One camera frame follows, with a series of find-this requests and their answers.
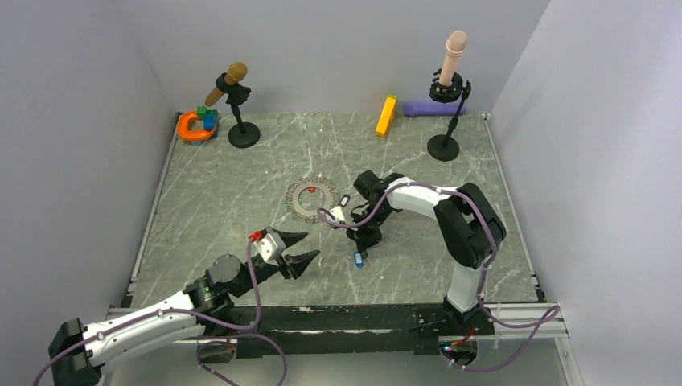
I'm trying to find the key with blue tag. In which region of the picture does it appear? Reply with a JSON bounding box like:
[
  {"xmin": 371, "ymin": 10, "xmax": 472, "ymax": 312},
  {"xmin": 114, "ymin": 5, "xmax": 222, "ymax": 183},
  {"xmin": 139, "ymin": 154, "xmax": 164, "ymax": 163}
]
[{"xmin": 353, "ymin": 251, "xmax": 369, "ymax": 269}]

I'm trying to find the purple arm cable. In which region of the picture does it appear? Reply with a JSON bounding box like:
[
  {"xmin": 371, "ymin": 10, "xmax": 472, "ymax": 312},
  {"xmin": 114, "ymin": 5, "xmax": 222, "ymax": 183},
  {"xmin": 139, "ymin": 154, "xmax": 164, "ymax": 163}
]
[
  {"xmin": 31, "ymin": 236, "xmax": 289, "ymax": 386},
  {"xmin": 317, "ymin": 181, "xmax": 561, "ymax": 373}
]

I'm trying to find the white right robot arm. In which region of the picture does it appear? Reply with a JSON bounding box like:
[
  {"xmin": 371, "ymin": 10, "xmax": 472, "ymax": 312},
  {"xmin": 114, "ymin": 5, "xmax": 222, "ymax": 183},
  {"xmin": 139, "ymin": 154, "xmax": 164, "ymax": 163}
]
[{"xmin": 346, "ymin": 170, "xmax": 507, "ymax": 335}]

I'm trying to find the black right microphone stand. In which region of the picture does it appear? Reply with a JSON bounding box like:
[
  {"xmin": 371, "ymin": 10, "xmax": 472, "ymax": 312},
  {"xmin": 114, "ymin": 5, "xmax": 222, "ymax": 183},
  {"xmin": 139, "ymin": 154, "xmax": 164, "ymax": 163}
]
[{"xmin": 427, "ymin": 72, "xmax": 473, "ymax": 162}]

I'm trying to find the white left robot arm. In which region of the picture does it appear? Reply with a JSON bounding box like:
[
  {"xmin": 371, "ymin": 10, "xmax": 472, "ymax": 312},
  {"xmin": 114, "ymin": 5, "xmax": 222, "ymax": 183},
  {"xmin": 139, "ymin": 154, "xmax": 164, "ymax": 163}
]
[{"xmin": 33, "ymin": 227, "xmax": 319, "ymax": 385}]

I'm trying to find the metal disc with keyrings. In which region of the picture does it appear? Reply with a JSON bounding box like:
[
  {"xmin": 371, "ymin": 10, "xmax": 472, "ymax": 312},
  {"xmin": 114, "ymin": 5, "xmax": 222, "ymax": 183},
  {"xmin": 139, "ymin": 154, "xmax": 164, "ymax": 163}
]
[{"xmin": 285, "ymin": 175, "xmax": 339, "ymax": 223}]

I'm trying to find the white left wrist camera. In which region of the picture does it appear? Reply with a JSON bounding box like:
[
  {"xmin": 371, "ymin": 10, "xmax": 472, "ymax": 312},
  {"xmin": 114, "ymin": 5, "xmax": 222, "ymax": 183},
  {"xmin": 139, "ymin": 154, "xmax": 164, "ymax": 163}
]
[{"xmin": 249, "ymin": 227, "xmax": 286, "ymax": 265}]

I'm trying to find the black microphone stand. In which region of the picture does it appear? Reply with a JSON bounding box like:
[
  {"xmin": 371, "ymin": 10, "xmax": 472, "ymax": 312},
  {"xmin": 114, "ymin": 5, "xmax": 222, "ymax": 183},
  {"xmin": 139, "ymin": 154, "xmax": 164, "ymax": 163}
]
[
  {"xmin": 228, "ymin": 105, "xmax": 261, "ymax": 149},
  {"xmin": 427, "ymin": 72, "xmax": 473, "ymax": 162}
]

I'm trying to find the purple cylinder toy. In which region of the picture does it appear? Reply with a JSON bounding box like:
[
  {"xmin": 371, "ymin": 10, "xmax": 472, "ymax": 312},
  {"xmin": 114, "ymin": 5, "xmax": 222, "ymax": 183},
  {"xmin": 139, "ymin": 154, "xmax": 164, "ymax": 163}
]
[{"xmin": 401, "ymin": 102, "xmax": 466, "ymax": 117}]

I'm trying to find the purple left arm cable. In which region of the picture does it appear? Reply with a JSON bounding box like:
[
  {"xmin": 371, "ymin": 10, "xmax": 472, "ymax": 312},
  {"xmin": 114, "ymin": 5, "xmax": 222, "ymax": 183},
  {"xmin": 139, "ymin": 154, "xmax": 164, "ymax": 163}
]
[{"xmin": 31, "ymin": 236, "xmax": 289, "ymax": 386}]

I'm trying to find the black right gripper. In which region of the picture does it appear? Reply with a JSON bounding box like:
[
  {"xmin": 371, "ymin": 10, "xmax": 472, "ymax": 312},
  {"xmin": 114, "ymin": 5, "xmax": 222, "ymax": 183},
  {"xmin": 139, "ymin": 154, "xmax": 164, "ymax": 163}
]
[{"xmin": 344, "ymin": 205, "xmax": 392, "ymax": 253}]

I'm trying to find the beige microphone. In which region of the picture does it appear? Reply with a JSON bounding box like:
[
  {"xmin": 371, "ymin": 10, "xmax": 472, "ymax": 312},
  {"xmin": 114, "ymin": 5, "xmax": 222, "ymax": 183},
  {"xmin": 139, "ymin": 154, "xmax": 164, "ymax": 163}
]
[{"xmin": 438, "ymin": 31, "xmax": 468, "ymax": 87}]

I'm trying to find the brown microphone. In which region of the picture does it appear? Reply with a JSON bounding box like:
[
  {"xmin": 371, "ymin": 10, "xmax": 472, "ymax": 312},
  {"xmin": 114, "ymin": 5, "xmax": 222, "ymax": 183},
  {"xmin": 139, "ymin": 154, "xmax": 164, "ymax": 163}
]
[{"xmin": 204, "ymin": 62, "xmax": 251, "ymax": 107}]

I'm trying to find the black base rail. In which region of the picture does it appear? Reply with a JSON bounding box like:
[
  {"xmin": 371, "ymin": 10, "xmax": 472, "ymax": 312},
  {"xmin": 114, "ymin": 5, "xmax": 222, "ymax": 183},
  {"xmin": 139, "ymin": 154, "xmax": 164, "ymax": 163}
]
[{"xmin": 204, "ymin": 302, "xmax": 495, "ymax": 355}]

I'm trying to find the orange toy ring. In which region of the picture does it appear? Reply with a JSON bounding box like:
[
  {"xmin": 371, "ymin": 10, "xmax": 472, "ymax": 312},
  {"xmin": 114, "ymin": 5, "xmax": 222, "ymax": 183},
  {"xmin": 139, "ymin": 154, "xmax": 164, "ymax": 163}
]
[{"xmin": 177, "ymin": 110, "xmax": 219, "ymax": 144}]

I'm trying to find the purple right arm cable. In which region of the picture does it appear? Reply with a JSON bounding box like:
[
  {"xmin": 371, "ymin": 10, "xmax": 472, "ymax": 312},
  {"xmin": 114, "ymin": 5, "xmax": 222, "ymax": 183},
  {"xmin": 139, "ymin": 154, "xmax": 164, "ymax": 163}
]
[{"xmin": 317, "ymin": 181, "xmax": 561, "ymax": 373}]

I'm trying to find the colourful toy block stack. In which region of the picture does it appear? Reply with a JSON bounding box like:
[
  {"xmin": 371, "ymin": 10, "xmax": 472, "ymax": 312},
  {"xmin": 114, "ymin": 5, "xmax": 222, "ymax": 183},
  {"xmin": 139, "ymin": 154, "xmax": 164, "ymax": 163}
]
[{"xmin": 196, "ymin": 106, "xmax": 219, "ymax": 131}]

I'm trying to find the black left microphone stand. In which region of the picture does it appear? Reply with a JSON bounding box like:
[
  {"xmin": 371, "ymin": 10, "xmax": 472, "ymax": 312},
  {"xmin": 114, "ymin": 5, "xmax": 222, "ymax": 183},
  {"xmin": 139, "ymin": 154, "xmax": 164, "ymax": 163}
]
[{"xmin": 228, "ymin": 105, "xmax": 261, "ymax": 149}]

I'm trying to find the yellow toy block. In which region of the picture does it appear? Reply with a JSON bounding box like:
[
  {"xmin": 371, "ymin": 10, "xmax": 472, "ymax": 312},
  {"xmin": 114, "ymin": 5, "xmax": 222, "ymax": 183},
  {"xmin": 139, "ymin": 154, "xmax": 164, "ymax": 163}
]
[{"xmin": 375, "ymin": 95, "xmax": 397, "ymax": 138}]

